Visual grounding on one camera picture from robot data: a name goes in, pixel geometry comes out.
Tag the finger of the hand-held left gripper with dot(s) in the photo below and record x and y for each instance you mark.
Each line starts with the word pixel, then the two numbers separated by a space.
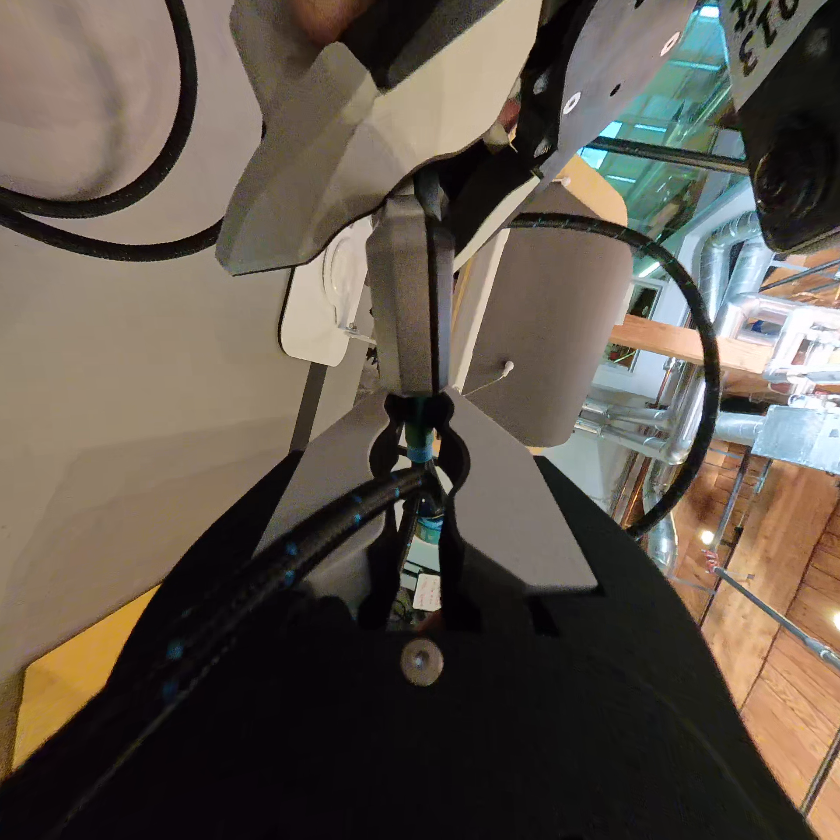
pixel 341 145
pixel 505 210

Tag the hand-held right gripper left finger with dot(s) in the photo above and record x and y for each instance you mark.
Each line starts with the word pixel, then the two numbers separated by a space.
pixel 322 479

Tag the white stand base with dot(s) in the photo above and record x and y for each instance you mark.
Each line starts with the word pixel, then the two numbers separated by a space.
pixel 315 309

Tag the black board with wooden edge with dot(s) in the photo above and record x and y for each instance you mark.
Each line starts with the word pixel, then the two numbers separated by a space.
pixel 565 328

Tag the black stand pole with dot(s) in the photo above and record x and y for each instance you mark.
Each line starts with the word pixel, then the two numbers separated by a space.
pixel 656 154

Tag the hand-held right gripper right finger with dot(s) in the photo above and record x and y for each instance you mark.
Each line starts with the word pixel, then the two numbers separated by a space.
pixel 519 525

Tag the person's left hand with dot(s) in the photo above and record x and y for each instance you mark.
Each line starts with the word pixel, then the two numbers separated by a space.
pixel 328 16

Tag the wooden top desk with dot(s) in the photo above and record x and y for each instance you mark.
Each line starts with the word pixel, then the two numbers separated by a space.
pixel 670 344

